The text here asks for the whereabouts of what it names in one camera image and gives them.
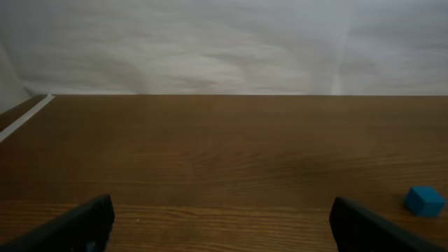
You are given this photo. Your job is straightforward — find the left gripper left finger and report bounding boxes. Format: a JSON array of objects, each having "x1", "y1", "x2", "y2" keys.
[{"x1": 0, "y1": 194, "x2": 116, "y2": 252}]

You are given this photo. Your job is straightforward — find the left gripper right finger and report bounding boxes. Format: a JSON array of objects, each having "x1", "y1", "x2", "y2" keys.
[{"x1": 328, "y1": 196, "x2": 448, "y2": 252}]

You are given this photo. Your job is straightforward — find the blue cube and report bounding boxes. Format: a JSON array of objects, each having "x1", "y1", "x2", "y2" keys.
[{"x1": 403, "y1": 185, "x2": 447, "y2": 218}]

